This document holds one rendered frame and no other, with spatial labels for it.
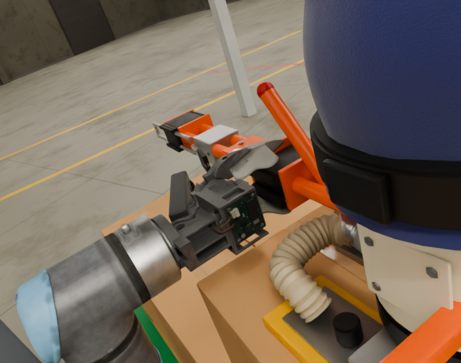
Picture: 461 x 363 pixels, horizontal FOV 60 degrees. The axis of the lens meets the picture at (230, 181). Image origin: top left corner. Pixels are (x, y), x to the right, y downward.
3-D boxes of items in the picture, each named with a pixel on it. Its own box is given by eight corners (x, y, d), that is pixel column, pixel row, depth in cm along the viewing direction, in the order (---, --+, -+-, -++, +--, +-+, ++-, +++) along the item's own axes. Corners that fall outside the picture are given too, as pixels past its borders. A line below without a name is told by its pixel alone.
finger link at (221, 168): (262, 166, 54) (218, 211, 52) (255, 163, 56) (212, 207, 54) (245, 141, 52) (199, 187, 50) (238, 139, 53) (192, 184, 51)
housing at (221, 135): (246, 150, 73) (239, 128, 71) (215, 168, 70) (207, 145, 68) (227, 143, 79) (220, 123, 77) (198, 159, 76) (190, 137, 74)
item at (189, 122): (217, 135, 83) (209, 113, 81) (186, 150, 81) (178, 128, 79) (199, 129, 90) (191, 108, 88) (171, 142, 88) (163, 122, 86)
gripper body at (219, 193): (274, 232, 51) (194, 287, 46) (237, 211, 58) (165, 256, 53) (258, 181, 47) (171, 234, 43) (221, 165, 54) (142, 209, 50)
